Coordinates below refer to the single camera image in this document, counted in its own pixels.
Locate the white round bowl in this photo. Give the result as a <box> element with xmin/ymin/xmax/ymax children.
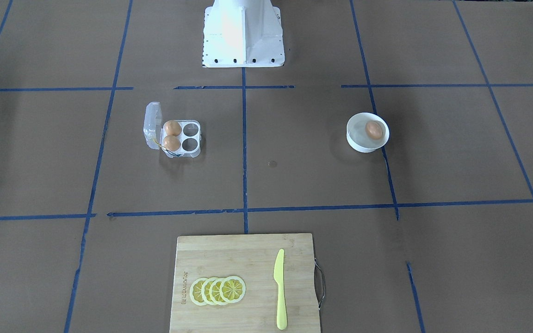
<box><xmin>346</xmin><ymin>112</ymin><xmax>390</xmax><ymax>153</ymax></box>

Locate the lemon slice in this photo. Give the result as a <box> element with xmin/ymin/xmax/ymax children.
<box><xmin>189</xmin><ymin>277</ymin><xmax>209</xmax><ymax>306</ymax></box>
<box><xmin>209</xmin><ymin>278</ymin><xmax>227</xmax><ymax>306</ymax></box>
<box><xmin>201</xmin><ymin>277</ymin><xmax>217</xmax><ymax>306</ymax></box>
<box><xmin>219</xmin><ymin>276</ymin><xmax>246</xmax><ymax>304</ymax></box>

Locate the yellow plastic knife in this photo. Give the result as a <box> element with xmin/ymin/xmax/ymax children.
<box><xmin>273</xmin><ymin>248</ymin><xmax>288</xmax><ymax>331</ymax></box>

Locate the bamboo cutting board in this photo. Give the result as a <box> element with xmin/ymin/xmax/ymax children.
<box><xmin>169</xmin><ymin>233</ymin><xmax>321</xmax><ymax>333</ymax></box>

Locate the brown egg front tray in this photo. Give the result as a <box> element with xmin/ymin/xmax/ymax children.
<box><xmin>161</xmin><ymin>135</ymin><xmax>181</xmax><ymax>152</ymax></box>

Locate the brown egg from bowl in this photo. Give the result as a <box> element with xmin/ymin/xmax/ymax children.
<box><xmin>365</xmin><ymin>121</ymin><xmax>384</xmax><ymax>141</ymax></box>

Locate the brown egg tray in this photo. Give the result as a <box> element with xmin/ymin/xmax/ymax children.
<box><xmin>163</xmin><ymin>120</ymin><xmax>182</xmax><ymax>136</ymax></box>
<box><xmin>161</xmin><ymin>135</ymin><xmax>181</xmax><ymax>152</ymax></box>

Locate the clear plastic egg box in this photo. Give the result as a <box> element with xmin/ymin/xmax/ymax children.
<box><xmin>143</xmin><ymin>102</ymin><xmax>202</xmax><ymax>158</ymax></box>

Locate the brown egg rear tray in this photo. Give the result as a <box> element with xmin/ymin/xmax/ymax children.
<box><xmin>163</xmin><ymin>120</ymin><xmax>182</xmax><ymax>136</ymax></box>

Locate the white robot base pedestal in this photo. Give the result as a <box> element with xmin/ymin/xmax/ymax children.
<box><xmin>202</xmin><ymin>0</ymin><xmax>285</xmax><ymax>68</ymax></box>

